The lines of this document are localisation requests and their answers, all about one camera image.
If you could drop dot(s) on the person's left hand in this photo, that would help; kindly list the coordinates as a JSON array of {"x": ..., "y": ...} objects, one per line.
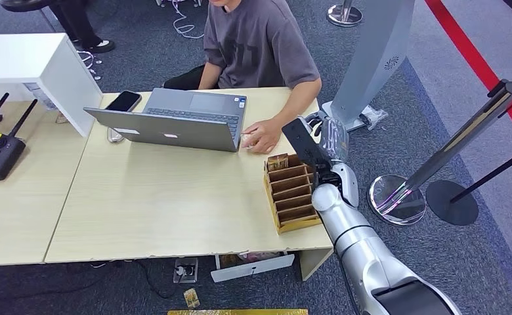
[{"x": 267, "y": 134}]

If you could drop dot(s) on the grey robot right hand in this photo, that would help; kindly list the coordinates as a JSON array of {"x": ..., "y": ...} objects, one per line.
[{"x": 335, "y": 139}]

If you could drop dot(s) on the person's right forearm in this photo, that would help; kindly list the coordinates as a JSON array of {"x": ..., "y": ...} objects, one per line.
[{"x": 209, "y": 78}]

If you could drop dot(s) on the person's left forearm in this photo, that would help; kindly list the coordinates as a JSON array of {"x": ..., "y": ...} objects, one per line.
[{"x": 299, "y": 102}]

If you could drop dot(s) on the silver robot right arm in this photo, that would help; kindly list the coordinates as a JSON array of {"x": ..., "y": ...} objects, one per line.
[{"x": 369, "y": 261}]

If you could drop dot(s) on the patterned gold card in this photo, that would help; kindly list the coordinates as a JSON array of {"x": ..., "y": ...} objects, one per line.
[{"x": 277, "y": 162}]

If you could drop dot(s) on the brown cardboard card organizer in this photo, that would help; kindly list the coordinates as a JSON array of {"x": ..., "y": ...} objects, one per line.
[{"x": 290, "y": 198}]

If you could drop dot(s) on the seated person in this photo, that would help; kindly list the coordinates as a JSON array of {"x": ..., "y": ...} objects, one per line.
[{"x": 256, "y": 43}]

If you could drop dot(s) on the gold card on floor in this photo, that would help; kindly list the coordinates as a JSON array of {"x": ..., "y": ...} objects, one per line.
[{"x": 191, "y": 298}]

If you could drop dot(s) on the standing person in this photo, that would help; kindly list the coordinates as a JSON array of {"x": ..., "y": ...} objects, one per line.
[{"x": 80, "y": 24}]

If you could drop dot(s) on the clear plastic bag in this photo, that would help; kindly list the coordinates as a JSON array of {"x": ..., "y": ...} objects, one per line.
[{"x": 375, "y": 116}]

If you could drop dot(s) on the grey open laptop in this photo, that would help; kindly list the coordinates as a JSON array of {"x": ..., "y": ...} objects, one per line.
[{"x": 182, "y": 130}]

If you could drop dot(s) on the grey kiosk stand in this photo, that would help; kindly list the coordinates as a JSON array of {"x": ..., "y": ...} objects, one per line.
[{"x": 369, "y": 61}]

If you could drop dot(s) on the chrome stanchion base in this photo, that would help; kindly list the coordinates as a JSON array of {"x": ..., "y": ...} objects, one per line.
[{"x": 344, "y": 15}]

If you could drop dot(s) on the black stanchion with round base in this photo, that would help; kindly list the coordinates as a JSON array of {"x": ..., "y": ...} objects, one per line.
[{"x": 451, "y": 204}]

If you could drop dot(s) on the white drawer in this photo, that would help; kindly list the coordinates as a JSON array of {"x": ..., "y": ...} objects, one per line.
[{"x": 251, "y": 268}]

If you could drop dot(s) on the black smartphone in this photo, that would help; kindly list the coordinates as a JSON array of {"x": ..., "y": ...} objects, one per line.
[{"x": 123, "y": 101}]

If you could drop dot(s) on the clear phone stand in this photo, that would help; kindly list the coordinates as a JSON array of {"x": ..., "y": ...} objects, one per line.
[{"x": 115, "y": 136}]

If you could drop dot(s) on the floor power socket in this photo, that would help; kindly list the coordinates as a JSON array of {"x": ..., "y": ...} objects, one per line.
[{"x": 185, "y": 270}]

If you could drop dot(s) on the small clear stand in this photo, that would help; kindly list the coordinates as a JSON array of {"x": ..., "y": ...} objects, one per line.
[{"x": 61, "y": 118}]

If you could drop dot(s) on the white desk riser box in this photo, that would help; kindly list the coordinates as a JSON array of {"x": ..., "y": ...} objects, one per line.
[{"x": 25, "y": 56}]

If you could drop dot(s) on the black chair seat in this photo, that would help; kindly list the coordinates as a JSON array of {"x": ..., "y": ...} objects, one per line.
[{"x": 21, "y": 4}]

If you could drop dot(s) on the chrome stanchion post with base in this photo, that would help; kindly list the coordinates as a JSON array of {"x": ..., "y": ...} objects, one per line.
[{"x": 447, "y": 148}]

